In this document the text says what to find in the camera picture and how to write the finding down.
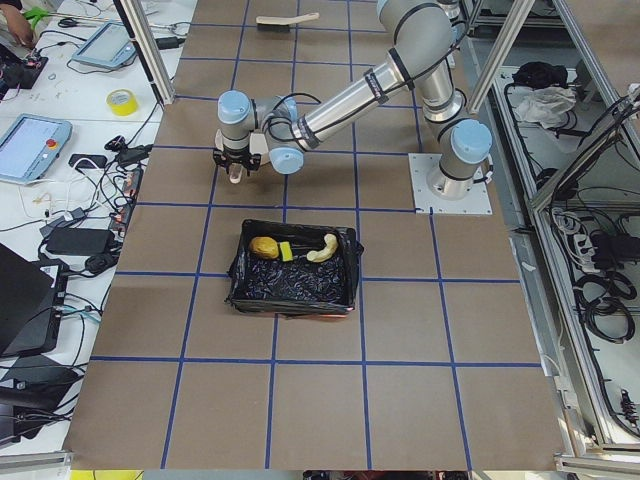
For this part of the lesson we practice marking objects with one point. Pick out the pink bin with black bag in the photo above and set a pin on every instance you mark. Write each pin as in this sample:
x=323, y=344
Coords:
x=298, y=287

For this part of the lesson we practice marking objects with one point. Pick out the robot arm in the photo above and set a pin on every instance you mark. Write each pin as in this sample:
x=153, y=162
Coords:
x=423, y=38

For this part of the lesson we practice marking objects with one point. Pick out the white crumpled cloth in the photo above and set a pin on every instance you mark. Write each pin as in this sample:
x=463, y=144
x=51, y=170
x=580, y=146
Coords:
x=547, y=107

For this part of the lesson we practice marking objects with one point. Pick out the aluminium frame rail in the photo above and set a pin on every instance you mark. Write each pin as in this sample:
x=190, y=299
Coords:
x=589, y=218

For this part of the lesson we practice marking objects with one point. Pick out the aluminium frame post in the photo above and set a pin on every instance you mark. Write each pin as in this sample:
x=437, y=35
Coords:
x=138, y=28

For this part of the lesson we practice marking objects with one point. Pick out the blue teach pendant far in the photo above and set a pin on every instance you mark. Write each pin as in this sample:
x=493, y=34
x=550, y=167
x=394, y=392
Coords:
x=108, y=48

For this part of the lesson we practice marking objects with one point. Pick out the blue teach pendant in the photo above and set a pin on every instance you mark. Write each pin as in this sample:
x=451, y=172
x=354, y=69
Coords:
x=108, y=48
x=30, y=146

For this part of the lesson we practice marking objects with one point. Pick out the yellow tape roll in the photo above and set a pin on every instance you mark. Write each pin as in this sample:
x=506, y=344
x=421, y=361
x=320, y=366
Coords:
x=122, y=102

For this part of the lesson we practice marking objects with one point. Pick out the yellow green sponge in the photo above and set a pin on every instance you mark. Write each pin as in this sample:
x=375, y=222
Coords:
x=286, y=252

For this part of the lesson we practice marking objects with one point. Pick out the beige hand brush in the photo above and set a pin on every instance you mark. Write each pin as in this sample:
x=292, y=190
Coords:
x=283, y=24

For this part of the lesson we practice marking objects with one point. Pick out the black power brick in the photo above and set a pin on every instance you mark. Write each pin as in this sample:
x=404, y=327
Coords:
x=80, y=241

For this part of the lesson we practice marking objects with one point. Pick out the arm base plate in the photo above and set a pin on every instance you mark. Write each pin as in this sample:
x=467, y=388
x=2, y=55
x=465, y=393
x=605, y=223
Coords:
x=435, y=193

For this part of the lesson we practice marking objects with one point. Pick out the power strip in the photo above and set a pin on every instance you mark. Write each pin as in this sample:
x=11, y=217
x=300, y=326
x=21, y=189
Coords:
x=126, y=203

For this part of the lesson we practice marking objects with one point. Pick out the blue teach pendant near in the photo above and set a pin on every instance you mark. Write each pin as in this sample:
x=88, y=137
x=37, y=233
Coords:
x=30, y=146

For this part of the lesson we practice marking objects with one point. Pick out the black laptop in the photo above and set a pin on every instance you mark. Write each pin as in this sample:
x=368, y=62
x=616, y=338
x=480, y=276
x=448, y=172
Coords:
x=32, y=294

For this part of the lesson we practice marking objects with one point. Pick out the black cloth bundle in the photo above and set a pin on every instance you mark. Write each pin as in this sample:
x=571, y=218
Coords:
x=540, y=75

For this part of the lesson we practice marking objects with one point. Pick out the brown potato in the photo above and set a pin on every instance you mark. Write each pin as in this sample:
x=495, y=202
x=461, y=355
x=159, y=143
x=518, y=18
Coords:
x=264, y=247

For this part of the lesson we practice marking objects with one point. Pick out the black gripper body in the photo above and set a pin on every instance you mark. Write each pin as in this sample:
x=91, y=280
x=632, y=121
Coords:
x=234, y=159

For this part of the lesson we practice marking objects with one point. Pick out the beige dustpan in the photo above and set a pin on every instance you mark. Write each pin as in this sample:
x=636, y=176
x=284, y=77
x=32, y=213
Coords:
x=257, y=145

